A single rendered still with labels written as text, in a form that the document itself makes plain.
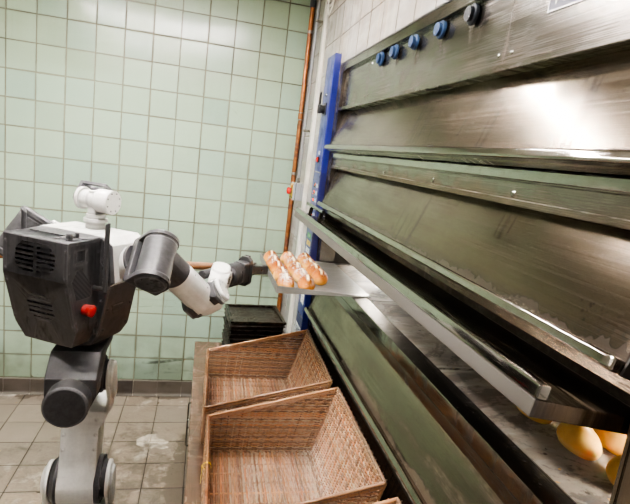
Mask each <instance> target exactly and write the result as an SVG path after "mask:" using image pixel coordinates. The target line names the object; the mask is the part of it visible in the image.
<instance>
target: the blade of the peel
mask: <svg viewBox="0 0 630 504"><path fill-rule="evenodd" d="M264 255H265V254H262V253H260V261H261V263H262V265H267V264H266V262H265V260H264ZM315 263H317V264H318V265H319V266H320V268H321V269H323V270H324V271H325V273H326V274H327V277H328V281H327V283H326V284H325V285H317V284H315V288H314V289H313V290H310V289H301V288H299V287H298V284H297V283H296V282H295V281H294V288H293V287H285V286H278V284H277V281H275V279H274V277H273V275H272V273H271V271H270V269H269V267H268V274H267V275H268V277H269V279H270V281H271V283H272V285H273V287H274V289H275V291H276V293H284V294H305V295H327V296H348V297H369V298H371V297H370V296H369V295H368V294H367V293H366V292H365V291H364V290H363V289H362V288H361V287H359V286H358V285H357V284H356V283H355V282H354V281H353V280H352V279H351V278H350V277H349V276H348V275H346V274H345V273H344V272H343V271H342V270H341V269H340V268H339V267H338V266H337V265H336V264H334V263H326V262H320V261H315Z"/></svg>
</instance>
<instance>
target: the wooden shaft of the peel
mask: <svg viewBox="0 0 630 504"><path fill-rule="evenodd" d="M0 258H3V257H2V256H1V255H0ZM186 262H187V263H188V264H189V265H190V266H191V267H192V268H193V269H199V270H205V269H209V268H212V266H213V263H208V262H191V261H186Z"/></svg>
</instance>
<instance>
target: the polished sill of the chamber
mask: <svg viewBox="0 0 630 504"><path fill-rule="evenodd" d="M341 297H342V298H343V299H344V300H345V301H346V302H347V303H348V305H349V306H350V307H351V308H352V309H353V310H354V312H355V313H356V314H357V315H358V316H359V317H360V318H361V320H362V321H363V322H364V323H365V324H366V325H367V327H368V328H369V329H370V330H371V331H372V332H373V334H374V335H375V336H376V337H377V338H378V339H379V340H380V342H381V343H382V344H383V345H384V346H385V347H386V349H387V350H388V351H389V352H390V353H391V354H392V356H393V357H394V358H395V359H396V360H397V361H398V362H399V364H400V365H401V366H402V367H403V368H404V369H405V371H406V372H407V373H408V374H409V375H410V376H411V377H412V379H413V380H414V381H415V382H416V383H417V384H418V386H419V387H420V388H421V389H422V390H423V391H424V393H425V394H426V395H427V396H428V397H429V398H430V399H431V401H432V402H433V403H434V404H435V405H436V406H437V408H438V409H439V410H440V411H441V412H442V413H443V415H444V416H445V417H446V418H447V419H448V420H449V421H450V423H451V424H452V425H453V426H454V427H455V428H456V430H457V431H458V432H459V433H460V434H461V435H462V436H463V438H464V439H465V440H466V441H467V442H468V443H469V445H470V446H471V447H472V448H473V449H474V450H475V452H476V453H477V454H478V455H479V456H480V457H481V458H482V460H483V461H484V462H485V463H486V464H487V465H488V467H489V468H490V469H491V470H492V471H493V472H494V474H495V475H496V476H497V477H498V478H499V479H500V480H501V482H502V483H503V484H504V485H505V486H506V487H507V489H508V490H509V491H510V492H511V493H512V494H513V496H514V497H515V498H516V499H517V500H518V501H519V502H520V504H576V503H575V502H574V501H573V500H572V499H571V498H570V497H569V496H568V495H567V494H566V493H565V492H564V491H563V490H562V489H560V488H559V487H558V486H557V485H556V484H555V483H554V482H553V481H552V480H551V479H550V478H549V477H548V476H547V475H546V474H545V473H544V472H543V471H542V470H541V469H540V468H539V467H538V466H537V465H536V464H535V463H534V462H533V461H532V460H531V459H530V458H529V457H528V456H527V455H526V454H525V453H524V452H523V451H522V450H521V449H520V448H519V447H518V446H517V445H516V444H515V443H514V442H513V441H512V440H511V439H510V438H509V437H508V436H507V435H506V434H505V433H504V432H502V431H501V430H500V429H499V428H498V427H497V426H496V425H495V424H494V423H493V422H492V421H491V420H490V419H489V418H488V417H487V416H486V415H485V414H484V413H483V412H482V411H481V410H480V409H479V408H478V407H477V406H476V405H475V404H474V403H473V402H472V401H471V400H470V399H469V398H468V397H467V396H466V395H465V394H464V393H463V392H462V391H461V390H460V389H459V388H458V387H457V386H456V385H455V384H454V383H453V382H452V381H451V380H450V379H449V378H448V377H447V376H445V375H444V374H443V373H442V372H441V371H440V370H439V369H438V368H437V367H436V366H435V365H434V364H433V363H432V362H431V361H430V360H429V359H428V358H427V357H426V356H425V355H424V354H423V353H422V352H421V351H420V350H419V349H418V348H417V347H416V346H415V345H414V344H413V343H412V342H411V341H410V340H409V339H408V338H407V337H406V336H405V335H404V334H403V333H402V332H401V331H400V330H399V329H398V328H397V327H396V326H395V325H394V324H393V323H392V322H391V321H390V320H389V319H387V318H386V317H385V316H384V315H383V314H382V313H381V312H380V311H379V310H378V309H377V308H376V307H375V306H374V305H373V304H372V303H371V302H370V301H369V300H368V299H367V298H366V297H348V296H341Z"/></svg>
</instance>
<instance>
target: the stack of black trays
mask: <svg viewBox="0 0 630 504"><path fill-rule="evenodd" d="M225 307H226V308H224V310H225V312H224V314H225V316H223V320H224V324H223V326H224V329H222V330H223V332H222V339H223V340H221V342H222V346H224V345H229V344H234V343H239V342H244V341H250V340H255V339H260V338H265V337H267V336H268V337H270V336H273V335H274V336H275V335H279V334H280V335H281V334H283V333H284V331H283V328H286V326H285V325H286V324H287V323H286V321H285V320H284V318H283V316H282V315H281V313H280V311H279V310H278V308H277V306H276V305H253V304H225Z"/></svg>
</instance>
